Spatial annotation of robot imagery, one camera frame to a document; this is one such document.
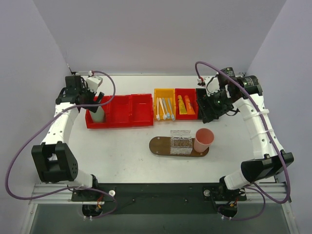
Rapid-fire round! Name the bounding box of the white toothbrush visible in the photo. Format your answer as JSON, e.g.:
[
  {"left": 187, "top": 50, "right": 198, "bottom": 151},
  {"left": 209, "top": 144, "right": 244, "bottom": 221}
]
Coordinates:
[
  {"left": 159, "top": 98, "right": 167, "bottom": 120},
  {"left": 156, "top": 97, "right": 160, "bottom": 121}
]

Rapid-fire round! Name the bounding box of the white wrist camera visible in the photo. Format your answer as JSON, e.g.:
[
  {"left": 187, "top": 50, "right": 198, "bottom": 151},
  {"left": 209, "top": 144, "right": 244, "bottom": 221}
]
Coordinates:
[
  {"left": 197, "top": 75, "right": 220, "bottom": 96},
  {"left": 86, "top": 71, "right": 103, "bottom": 94}
]

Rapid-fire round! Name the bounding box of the black bin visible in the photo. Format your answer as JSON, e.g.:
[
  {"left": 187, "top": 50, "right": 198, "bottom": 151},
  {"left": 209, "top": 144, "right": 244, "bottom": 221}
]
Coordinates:
[{"left": 196, "top": 88, "right": 207, "bottom": 123}]

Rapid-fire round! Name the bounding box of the yellow bin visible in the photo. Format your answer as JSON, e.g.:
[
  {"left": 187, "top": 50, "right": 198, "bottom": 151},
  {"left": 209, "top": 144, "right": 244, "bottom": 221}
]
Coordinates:
[{"left": 153, "top": 89, "right": 176, "bottom": 121}]

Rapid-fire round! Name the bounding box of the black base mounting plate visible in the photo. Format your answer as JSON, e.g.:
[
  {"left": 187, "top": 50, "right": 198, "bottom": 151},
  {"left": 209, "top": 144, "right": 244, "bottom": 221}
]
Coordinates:
[{"left": 71, "top": 183, "right": 247, "bottom": 215}]

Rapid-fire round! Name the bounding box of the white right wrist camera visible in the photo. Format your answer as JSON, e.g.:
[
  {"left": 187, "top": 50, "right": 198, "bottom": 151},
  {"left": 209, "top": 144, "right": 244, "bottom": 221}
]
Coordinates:
[{"left": 197, "top": 75, "right": 220, "bottom": 96}]

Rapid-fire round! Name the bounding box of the pink cup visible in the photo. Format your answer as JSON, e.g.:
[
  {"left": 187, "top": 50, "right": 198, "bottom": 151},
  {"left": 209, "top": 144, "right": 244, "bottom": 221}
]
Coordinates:
[{"left": 194, "top": 128, "right": 215, "bottom": 153}]

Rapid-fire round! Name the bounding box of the brown oval wooden tray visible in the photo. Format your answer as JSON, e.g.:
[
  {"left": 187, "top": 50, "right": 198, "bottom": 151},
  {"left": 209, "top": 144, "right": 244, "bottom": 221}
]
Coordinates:
[{"left": 149, "top": 136, "right": 210, "bottom": 158}]

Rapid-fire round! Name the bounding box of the yellow toothpaste tube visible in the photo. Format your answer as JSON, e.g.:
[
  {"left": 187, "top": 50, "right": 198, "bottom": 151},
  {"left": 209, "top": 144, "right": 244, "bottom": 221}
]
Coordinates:
[{"left": 177, "top": 95, "right": 187, "bottom": 115}]

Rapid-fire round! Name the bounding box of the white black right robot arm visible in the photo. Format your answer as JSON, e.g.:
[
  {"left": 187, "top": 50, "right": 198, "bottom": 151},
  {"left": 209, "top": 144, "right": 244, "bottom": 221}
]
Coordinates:
[{"left": 196, "top": 67, "right": 294, "bottom": 190}]

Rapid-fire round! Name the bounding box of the clear textured glass holder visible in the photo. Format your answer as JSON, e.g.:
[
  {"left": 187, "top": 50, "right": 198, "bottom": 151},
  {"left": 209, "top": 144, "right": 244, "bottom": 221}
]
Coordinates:
[{"left": 170, "top": 130, "right": 193, "bottom": 156}]

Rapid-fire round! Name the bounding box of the orange toothpaste tube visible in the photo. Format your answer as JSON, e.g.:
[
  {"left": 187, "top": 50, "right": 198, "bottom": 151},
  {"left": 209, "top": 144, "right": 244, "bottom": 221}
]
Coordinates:
[{"left": 184, "top": 95, "right": 195, "bottom": 115}]

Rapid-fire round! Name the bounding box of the green cup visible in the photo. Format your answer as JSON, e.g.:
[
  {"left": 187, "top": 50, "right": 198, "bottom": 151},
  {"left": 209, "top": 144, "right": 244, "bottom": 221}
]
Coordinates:
[{"left": 90, "top": 106, "right": 106, "bottom": 123}]

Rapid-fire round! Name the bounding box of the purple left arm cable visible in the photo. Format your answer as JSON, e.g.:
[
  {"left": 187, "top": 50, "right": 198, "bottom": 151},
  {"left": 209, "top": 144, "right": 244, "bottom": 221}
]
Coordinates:
[{"left": 4, "top": 70, "right": 118, "bottom": 219}]

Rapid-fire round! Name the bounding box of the red toothpaste bin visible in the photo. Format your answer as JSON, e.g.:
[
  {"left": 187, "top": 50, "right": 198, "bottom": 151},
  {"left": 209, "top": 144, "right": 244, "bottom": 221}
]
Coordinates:
[{"left": 175, "top": 88, "right": 198, "bottom": 120}]

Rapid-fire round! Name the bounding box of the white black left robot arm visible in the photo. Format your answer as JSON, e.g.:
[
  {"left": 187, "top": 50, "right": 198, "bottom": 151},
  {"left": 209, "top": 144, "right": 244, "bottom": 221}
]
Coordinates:
[{"left": 31, "top": 76, "right": 103, "bottom": 188}]

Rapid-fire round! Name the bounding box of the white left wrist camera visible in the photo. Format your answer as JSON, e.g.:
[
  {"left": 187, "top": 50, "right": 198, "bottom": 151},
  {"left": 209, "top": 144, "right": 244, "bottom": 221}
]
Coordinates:
[{"left": 86, "top": 71, "right": 103, "bottom": 94}]

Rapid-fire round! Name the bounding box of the aluminium table frame rail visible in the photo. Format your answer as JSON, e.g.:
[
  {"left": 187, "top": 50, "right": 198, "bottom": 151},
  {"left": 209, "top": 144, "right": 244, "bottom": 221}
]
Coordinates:
[{"left": 19, "top": 71, "right": 292, "bottom": 234}]

